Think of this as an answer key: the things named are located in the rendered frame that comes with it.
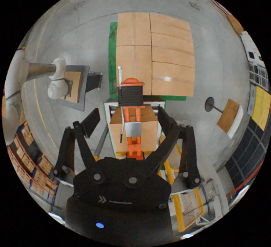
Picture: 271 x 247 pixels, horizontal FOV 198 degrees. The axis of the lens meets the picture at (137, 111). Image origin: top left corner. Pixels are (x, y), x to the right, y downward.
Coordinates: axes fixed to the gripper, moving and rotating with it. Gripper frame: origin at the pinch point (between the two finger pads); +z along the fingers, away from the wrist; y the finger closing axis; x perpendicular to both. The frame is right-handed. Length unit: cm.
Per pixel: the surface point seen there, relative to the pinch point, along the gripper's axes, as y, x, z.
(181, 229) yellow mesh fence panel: 42, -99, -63
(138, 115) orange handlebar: 2.7, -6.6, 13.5
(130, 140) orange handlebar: -0.9, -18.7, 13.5
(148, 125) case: 12, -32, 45
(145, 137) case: 10, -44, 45
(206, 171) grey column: 95, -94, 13
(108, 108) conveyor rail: -30, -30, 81
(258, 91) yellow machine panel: 718, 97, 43
